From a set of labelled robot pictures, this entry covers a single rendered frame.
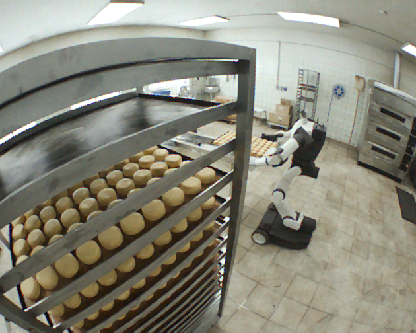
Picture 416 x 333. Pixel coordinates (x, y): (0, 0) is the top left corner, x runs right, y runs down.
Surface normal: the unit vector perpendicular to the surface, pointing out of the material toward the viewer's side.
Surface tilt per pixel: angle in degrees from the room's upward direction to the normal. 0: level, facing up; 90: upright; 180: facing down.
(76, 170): 90
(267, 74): 90
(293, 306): 0
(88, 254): 0
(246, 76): 90
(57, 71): 90
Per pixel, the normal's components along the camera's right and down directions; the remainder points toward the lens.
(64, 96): 0.77, 0.32
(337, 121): -0.63, 0.40
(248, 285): 0.00, -0.86
